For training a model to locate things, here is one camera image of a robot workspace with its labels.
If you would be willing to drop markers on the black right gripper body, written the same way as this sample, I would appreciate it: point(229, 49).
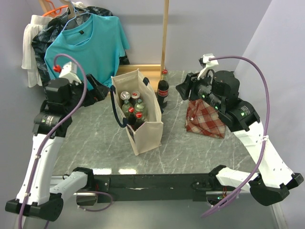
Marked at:
point(201, 89)

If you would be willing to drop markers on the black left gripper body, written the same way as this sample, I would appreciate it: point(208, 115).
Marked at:
point(77, 91)

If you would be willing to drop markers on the coca-cola glass bottle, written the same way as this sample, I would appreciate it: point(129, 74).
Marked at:
point(139, 120)
point(163, 89)
point(131, 116)

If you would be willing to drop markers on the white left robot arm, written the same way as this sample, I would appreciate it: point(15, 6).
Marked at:
point(36, 198)

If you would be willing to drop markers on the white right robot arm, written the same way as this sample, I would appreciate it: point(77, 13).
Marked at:
point(272, 179)

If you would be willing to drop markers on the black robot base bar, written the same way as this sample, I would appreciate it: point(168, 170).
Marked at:
point(139, 187)

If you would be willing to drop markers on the beige canvas tote bag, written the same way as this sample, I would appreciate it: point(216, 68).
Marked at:
point(148, 136)

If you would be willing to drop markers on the red plaid cloth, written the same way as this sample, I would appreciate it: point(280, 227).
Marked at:
point(202, 119)

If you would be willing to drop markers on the white hanging garment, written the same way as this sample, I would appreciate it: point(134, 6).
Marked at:
point(28, 61)

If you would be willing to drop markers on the turquoise t-shirt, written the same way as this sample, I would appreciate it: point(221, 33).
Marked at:
point(97, 44)

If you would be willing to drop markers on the dark floral patterned shirt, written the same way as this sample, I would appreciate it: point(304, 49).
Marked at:
point(50, 32)

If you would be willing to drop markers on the silver top drink can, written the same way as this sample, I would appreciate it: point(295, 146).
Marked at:
point(125, 96)

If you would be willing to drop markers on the left green cap clear bottle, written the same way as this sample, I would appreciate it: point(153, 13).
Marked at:
point(125, 107)

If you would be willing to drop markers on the green cap clear bottle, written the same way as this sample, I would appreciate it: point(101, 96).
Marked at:
point(141, 107)
point(125, 107)

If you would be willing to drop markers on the red tab drink can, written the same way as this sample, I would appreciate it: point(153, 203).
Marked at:
point(135, 95)

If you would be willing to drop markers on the right green cap clear bottle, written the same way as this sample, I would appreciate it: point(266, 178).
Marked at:
point(141, 107)

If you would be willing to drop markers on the orange plastic hanger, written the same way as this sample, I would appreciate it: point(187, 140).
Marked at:
point(50, 10)

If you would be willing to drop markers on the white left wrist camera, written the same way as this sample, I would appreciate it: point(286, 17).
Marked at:
point(68, 71)

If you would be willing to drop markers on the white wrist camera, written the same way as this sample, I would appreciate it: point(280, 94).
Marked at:
point(206, 64)
point(68, 71)

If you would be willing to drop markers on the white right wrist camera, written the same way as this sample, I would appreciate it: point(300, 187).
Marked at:
point(206, 64)

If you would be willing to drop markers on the light blue wire hanger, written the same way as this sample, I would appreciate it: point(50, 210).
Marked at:
point(74, 19)

